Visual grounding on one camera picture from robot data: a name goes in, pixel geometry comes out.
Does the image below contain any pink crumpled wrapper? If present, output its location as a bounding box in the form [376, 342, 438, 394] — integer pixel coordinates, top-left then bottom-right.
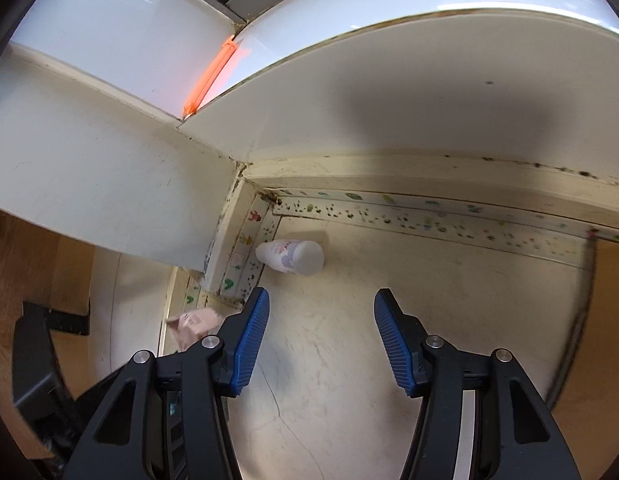
[166, 308, 223, 352]

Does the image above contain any brown cardboard sheet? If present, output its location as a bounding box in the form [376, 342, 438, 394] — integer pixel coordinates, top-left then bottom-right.
[550, 237, 619, 479]

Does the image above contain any wooden cutting board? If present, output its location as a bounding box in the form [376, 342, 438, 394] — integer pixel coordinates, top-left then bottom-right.
[0, 210, 95, 460]

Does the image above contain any small white bottle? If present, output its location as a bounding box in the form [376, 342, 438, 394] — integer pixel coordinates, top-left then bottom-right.
[255, 240, 325, 276]

